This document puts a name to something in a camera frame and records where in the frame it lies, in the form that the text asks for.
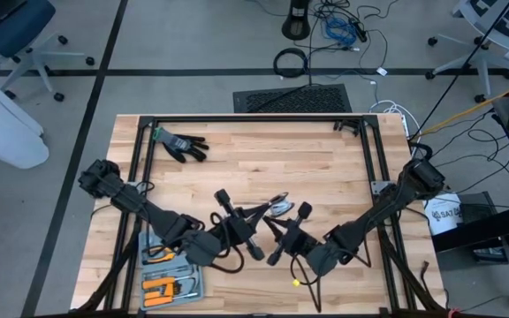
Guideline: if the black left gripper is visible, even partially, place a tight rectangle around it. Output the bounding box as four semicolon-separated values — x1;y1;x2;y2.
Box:
213;188;290;261

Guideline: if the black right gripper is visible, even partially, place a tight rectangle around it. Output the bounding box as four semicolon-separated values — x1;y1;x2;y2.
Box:
262;201;323;267

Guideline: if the white cord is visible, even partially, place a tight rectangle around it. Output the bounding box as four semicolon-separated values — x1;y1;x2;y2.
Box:
270;197;296;217

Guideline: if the grey tool case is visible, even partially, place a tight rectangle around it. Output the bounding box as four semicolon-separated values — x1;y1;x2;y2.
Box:
137;229;206;313

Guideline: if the grey metal mounting plate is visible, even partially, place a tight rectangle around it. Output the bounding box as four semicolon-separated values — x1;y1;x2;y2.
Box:
371;179;391;196

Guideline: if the black grey work glove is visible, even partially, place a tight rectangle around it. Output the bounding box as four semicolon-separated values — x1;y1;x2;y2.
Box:
152;126;210;163

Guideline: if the black floor vent mat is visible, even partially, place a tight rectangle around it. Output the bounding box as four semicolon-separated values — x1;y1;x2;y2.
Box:
232;83;353;114

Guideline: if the small black clamp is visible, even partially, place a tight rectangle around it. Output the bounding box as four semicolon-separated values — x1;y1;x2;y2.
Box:
333;118;362;136

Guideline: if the white printed box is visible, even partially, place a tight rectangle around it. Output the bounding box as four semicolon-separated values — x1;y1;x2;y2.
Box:
424;193;464;236

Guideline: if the black stand base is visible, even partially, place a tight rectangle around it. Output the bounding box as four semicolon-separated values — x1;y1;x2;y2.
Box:
280;0;312;42

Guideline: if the black box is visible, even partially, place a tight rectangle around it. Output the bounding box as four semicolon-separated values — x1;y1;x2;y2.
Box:
457;190;498;223

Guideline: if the black side table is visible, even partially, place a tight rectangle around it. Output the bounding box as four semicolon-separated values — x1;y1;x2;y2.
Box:
430;74;509;310

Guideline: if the black power strip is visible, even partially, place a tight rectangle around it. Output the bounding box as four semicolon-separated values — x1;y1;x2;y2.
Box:
349;19;369;44

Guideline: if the white cylindrical bin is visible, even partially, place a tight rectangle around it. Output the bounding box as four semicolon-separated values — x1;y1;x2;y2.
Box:
0;61;50;170

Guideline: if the grey mesh office chair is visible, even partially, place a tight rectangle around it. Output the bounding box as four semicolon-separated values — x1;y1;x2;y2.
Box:
425;0;509;103

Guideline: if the blue office chair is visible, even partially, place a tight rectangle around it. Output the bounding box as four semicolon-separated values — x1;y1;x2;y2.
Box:
0;0;96;102

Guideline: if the black looped wrist cable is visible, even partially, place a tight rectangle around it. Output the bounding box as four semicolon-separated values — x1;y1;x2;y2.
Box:
209;211;246;275

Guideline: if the black cable with yellow tag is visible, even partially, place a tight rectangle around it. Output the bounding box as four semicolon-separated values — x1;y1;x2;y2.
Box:
288;238;373;314

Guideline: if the black table frame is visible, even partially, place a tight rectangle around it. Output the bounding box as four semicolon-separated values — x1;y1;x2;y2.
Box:
72;113;446;318

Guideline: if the orange handled screwdriver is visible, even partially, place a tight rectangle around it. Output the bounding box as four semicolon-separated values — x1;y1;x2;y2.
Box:
143;295;175;309

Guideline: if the black coiled cable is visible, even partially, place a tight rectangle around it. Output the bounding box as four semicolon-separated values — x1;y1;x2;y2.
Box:
272;47;310;80

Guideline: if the white cable bundle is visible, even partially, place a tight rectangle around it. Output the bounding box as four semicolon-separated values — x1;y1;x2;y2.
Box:
368;99;415;136

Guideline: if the thick black cable loop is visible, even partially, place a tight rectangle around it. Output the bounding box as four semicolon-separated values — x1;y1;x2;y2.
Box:
411;140;434;163

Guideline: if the blue coiled cable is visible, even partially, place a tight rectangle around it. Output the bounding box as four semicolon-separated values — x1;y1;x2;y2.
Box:
323;16;358;47

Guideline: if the yellow floor cable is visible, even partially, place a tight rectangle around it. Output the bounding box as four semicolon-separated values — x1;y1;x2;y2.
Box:
420;77;509;138

